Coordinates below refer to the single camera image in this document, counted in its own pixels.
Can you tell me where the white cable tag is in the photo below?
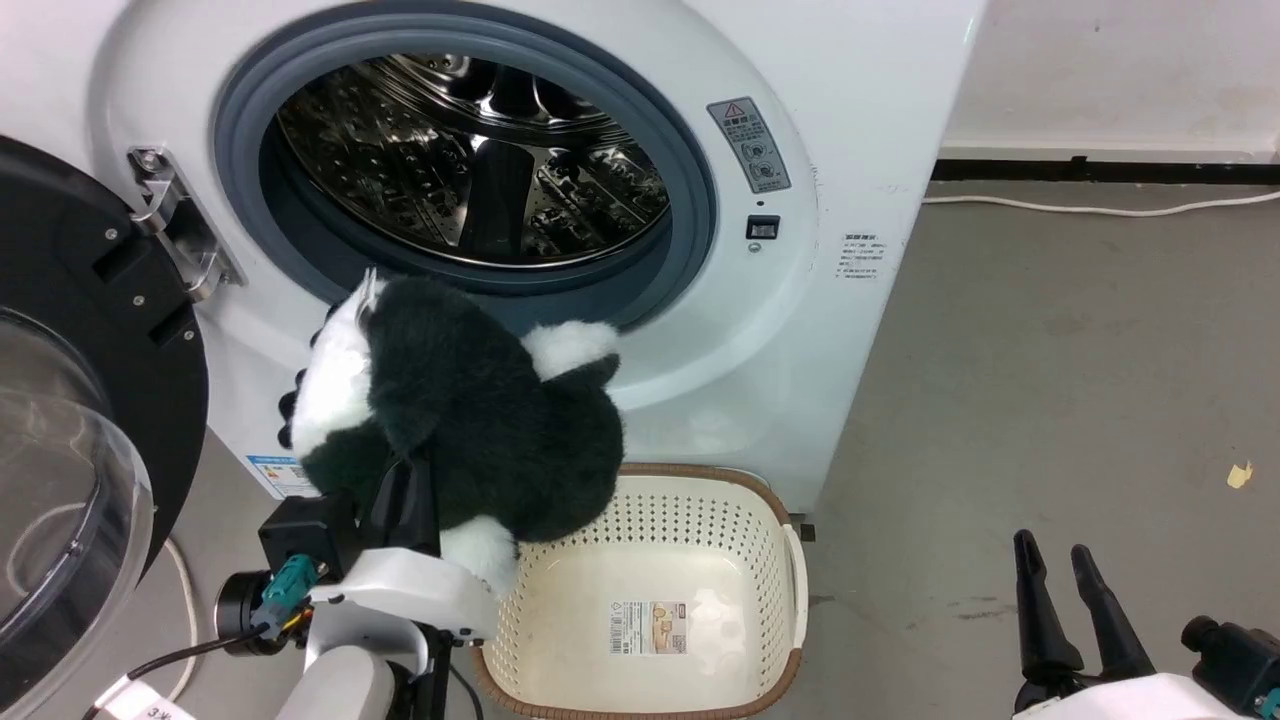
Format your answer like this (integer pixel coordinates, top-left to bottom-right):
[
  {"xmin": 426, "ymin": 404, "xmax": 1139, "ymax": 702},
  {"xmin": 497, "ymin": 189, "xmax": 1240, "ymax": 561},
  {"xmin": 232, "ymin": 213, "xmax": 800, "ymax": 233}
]
[{"xmin": 100, "ymin": 677, "xmax": 199, "ymax": 720}]

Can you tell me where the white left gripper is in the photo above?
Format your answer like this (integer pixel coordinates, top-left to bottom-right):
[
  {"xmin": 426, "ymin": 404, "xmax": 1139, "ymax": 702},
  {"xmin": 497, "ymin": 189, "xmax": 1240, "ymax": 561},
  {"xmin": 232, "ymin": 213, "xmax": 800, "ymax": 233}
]
[{"xmin": 306, "ymin": 448, "xmax": 501, "ymax": 647}]

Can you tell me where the black and white plush toy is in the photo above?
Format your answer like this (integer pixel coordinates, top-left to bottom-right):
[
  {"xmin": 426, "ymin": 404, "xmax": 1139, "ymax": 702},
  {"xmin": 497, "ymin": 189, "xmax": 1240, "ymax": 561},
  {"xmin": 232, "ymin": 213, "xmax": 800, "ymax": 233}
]
[{"xmin": 277, "ymin": 268, "xmax": 627, "ymax": 599}]

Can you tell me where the grey warning sticker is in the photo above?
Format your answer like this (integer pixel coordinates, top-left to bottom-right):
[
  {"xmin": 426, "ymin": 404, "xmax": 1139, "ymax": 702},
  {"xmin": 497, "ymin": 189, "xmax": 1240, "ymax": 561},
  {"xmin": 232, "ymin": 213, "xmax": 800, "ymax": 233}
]
[{"xmin": 707, "ymin": 97, "xmax": 792, "ymax": 195}]

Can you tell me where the blue energy label sticker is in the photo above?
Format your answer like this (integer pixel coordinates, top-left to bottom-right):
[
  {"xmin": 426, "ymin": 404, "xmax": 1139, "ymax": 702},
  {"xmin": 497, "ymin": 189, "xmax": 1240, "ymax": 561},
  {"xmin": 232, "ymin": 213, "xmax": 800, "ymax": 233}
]
[{"xmin": 245, "ymin": 455, "xmax": 319, "ymax": 500}]

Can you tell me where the cream perforated laundry basket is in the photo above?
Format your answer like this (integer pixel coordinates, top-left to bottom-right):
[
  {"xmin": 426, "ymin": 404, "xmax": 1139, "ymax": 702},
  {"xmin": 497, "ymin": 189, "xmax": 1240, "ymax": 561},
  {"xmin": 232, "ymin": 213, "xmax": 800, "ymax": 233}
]
[{"xmin": 472, "ymin": 462, "xmax": 809, "ymax": 720}]

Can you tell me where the steel washer drum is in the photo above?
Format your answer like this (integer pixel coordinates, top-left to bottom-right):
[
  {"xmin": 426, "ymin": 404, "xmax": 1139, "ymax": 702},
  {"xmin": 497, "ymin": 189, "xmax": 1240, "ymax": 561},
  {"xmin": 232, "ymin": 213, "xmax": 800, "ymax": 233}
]
[{"xmin": 275, "ymin": 53, "xmax": 671, "ymax": 268}]

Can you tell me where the grey rubber door gasket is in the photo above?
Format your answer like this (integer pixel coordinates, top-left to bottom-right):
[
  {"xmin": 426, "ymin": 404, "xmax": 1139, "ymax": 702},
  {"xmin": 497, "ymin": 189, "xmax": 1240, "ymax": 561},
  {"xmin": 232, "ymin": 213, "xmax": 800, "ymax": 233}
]
[{"xmin": 212, "ymin": 11, "xmax": 719, "ymax": 333}]

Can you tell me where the paper product label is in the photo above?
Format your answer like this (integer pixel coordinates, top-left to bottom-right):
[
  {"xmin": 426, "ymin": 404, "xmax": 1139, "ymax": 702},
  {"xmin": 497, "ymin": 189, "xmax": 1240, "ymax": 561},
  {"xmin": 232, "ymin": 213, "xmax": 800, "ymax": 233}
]
[{"xmin": 608, "ymin": 600, "xmax": 690, "ymax": 657}]

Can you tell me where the white front-load washing machine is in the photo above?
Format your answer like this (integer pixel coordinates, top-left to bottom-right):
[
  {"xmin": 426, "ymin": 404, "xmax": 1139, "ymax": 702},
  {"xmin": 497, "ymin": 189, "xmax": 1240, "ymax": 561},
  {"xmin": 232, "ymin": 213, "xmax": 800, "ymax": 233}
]
[{"xmin": 0, "ymin": 0, "xmax": 989, "ymax": 515}]

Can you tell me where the long white floor cable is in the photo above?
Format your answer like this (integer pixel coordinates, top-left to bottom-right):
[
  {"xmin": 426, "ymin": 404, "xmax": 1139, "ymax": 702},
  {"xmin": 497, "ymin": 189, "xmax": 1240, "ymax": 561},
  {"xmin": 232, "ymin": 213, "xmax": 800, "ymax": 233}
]
[{"xmin": 922, "ymin": 190, "xmax": 1280, "ymax": 218}]

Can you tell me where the black round washer door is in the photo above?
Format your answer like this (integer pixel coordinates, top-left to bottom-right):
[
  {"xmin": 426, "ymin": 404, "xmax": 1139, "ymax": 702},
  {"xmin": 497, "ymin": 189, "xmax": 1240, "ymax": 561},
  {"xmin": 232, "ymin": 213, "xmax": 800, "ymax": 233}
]
[{"xmin": 0, "ymin": 135, "xmax": 210, "ymax": 712}]

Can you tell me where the metal door hinge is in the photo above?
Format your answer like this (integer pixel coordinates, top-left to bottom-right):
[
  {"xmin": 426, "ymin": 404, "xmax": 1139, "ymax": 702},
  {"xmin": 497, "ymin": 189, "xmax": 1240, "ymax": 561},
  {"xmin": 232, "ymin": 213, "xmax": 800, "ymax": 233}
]
[{"xmin": 127, "ymin": 146, "xmax": 247, "ymax": 303}]

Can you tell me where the white text label sticker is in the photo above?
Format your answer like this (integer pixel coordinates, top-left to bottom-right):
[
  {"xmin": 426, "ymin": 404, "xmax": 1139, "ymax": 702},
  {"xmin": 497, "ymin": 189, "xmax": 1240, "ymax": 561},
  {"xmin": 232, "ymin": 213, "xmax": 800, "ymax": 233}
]
[{"xmin": 836, "ymin": 233, "xmax": 889, "ymax": 282}]

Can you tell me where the black baseboard strip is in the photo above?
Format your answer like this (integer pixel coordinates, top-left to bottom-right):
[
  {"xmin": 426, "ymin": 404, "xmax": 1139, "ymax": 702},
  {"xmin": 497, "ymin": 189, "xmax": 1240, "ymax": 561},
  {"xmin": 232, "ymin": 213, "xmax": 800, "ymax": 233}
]
[{"xmin": 932, "ymin": 155, "xmax": 1280, "ymax": 186}]

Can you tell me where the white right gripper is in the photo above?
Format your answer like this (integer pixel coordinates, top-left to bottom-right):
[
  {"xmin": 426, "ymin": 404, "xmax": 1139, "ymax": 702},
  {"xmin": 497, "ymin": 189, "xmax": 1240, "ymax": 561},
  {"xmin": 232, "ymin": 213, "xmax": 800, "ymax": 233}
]
[{"xmin": 1012, "ymin": 529, "xmax": 1253, "ymax": 720}]

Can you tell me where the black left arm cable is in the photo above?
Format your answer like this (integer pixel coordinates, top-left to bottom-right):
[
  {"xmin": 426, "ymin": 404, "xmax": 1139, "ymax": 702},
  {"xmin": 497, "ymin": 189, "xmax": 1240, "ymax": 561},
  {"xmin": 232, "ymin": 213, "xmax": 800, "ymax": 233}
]
[{"xmin": 80, "ymin": 624, "xmax": 273, "ymax": 720}]

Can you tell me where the thin white floor cord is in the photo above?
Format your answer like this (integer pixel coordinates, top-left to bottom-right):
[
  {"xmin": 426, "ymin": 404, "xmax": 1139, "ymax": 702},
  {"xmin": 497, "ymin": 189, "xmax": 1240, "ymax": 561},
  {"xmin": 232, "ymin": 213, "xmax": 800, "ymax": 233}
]
[{"xmin": 160, "ymin": 535, "xmax": 201, "ymax": 703}]

